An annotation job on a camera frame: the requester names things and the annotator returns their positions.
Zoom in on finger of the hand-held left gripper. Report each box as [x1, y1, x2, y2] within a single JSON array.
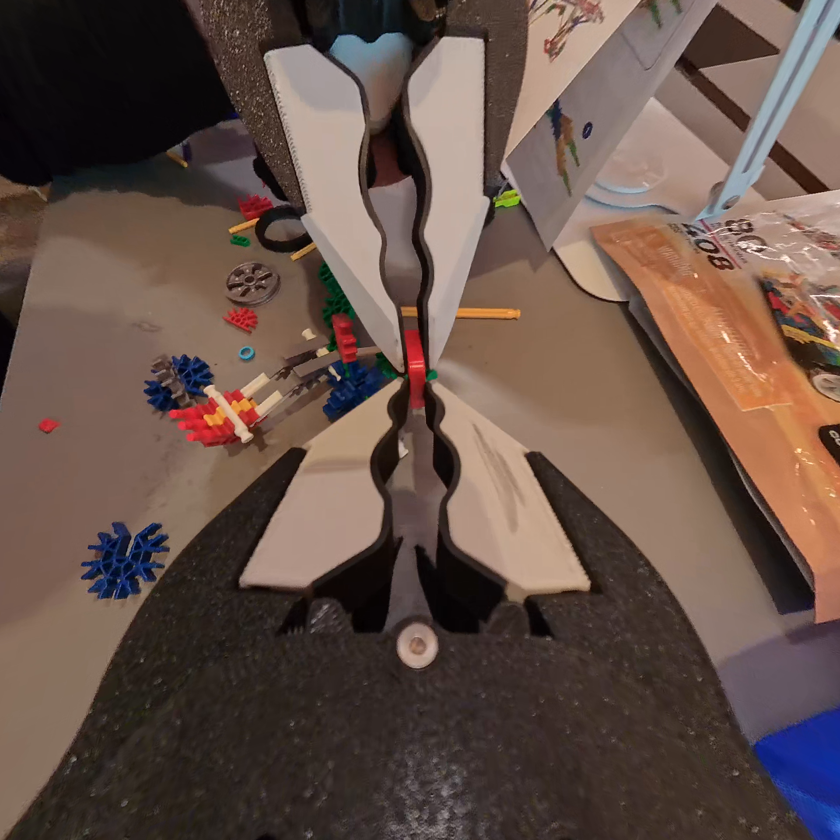
[[262, 43, 404, 374], [402, 35, 493, 370]]

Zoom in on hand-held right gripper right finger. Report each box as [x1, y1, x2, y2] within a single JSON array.
[[427, 382, 593, 632]]

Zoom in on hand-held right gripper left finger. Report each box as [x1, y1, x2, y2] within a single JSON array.
[[238, 379, 403, 632]]

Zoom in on blue and green toy model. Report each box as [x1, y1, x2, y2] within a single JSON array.
[[317, 261, 439, 422]]

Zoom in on person's left hand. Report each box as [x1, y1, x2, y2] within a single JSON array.
[[369, 134, 416, 190]]

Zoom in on black rubber tire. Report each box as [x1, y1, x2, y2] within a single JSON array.
[[255, 205, 309, 256]]

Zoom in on white instruction booklet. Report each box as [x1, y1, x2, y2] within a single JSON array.
[[504, 0, 719, 253]]

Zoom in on grey wheel hub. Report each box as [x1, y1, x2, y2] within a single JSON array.
[[225, 261, 282, 308]]

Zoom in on long yellow rod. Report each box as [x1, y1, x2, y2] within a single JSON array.
[[402, 305, 521, 321]]

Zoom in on white and pale blue stand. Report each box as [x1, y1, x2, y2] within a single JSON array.
[[551, 0, 840, 304]]

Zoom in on blue and grey connector stack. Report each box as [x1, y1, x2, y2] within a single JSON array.
[[144, 354, 215, 413]]

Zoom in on blue snowflake connector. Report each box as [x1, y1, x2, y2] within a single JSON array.
[[80, 521, 170, 601]]

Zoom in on brown toy parts bag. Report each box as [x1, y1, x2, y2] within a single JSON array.
[[591, 197, 840, 624]]

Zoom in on blue plastic bin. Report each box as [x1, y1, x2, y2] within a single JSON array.
[[755, 715, 840, 840]]

